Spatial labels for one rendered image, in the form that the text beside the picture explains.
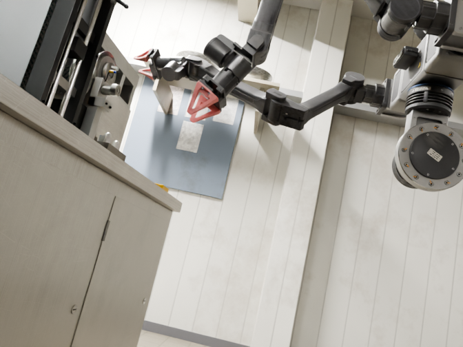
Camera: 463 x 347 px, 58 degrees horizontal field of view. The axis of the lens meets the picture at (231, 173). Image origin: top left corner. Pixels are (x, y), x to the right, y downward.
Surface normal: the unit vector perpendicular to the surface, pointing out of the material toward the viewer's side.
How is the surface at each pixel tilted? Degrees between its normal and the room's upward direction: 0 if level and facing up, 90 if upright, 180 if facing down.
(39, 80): 90
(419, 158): 90
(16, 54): 90
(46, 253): 90
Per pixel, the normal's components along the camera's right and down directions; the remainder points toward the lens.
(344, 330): -0.03, -0.23
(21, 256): 0.96, 0.18
